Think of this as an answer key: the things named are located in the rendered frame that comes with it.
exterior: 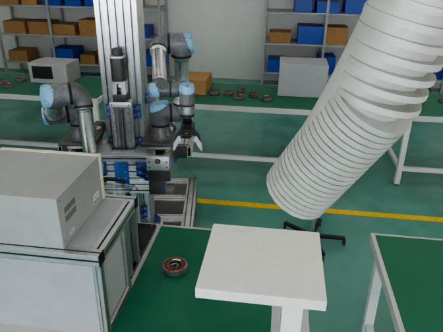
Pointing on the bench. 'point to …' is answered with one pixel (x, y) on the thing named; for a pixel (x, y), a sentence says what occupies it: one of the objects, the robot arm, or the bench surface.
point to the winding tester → (47, 195)
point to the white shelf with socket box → (265, 270)
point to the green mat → (183, 294)
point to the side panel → (113, 282)
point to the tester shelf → (84, 236)
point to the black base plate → (145, 230)
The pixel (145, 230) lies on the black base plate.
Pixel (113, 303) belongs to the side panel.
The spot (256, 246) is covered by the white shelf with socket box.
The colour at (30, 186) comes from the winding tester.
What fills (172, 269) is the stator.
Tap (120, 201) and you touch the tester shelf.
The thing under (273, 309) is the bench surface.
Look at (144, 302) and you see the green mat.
